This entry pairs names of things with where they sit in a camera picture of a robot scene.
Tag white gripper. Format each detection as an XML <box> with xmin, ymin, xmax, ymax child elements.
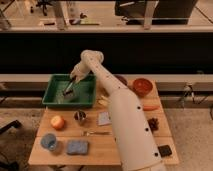
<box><xmin>70</xmin><ymin>62</ymin><xmax>90</xmax><ymax>83</ymax></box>

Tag dark handled brush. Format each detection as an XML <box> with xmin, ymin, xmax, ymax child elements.
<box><xmin>62</xmin><ymin>82</ymin><xmax>74</xmax><ymax>96</ymax></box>

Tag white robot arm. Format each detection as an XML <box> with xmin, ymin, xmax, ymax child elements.
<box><xmin>70</xmin><ymin>50</ymin><xmax>166</xmax><ymax>171</ymax></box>

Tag green plastic tray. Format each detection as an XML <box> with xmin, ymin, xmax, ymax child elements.
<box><xmin>42</xmin><ymin>74</ymin><xmax>96</xmax><ymax>108</ymax></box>

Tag small metal cup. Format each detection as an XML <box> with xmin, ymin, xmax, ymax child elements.
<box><xmin>74</xmin><ymin>110</ymin><xmax>86</xmax><ymax>125</ymax></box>

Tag yellow banana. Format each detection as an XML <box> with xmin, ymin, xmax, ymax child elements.
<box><xmin>98</xmin><ymin>95</ymin><xmax>108</xmax><ymax>107</ymax></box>

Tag orange apple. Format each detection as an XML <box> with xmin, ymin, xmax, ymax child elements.
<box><xmin>50</xmin><ymin>115</ymin><xmax>65</xmax><ymax>130</ymax></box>

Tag dark purple plate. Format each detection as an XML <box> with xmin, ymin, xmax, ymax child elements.
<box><xmin>115</xmin><ymin>75</ymin><xmax>128</xmax><ymax>86</ymax></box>

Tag wooden table top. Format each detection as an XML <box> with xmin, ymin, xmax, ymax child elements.
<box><xmin>28</xmin><ymin>82</ymin><xmax>179</xmax><ymax>166</ymax></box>

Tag red bowl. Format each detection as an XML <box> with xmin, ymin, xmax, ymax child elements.
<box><xmin>132</xmin><ymin>78</ymin><xmax>153</xmax><ymax>97</ymax></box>

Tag blue sponge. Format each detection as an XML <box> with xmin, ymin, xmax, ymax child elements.
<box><xmin>67</xmin><ymin>140</ymin><xmax>89</xmax><ymax>155</ymax></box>

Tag orange carrot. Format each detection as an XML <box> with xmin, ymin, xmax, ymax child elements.
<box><xmin>143</xmin><ymin>105</ymin><xmax>159</xmax><ymax>111</ymax></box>

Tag black rectangular block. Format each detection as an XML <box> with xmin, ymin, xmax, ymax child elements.
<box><xmin>158</xmin><ymin>145</ymin><xmax>172</xmax><ymax>157</ymax></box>

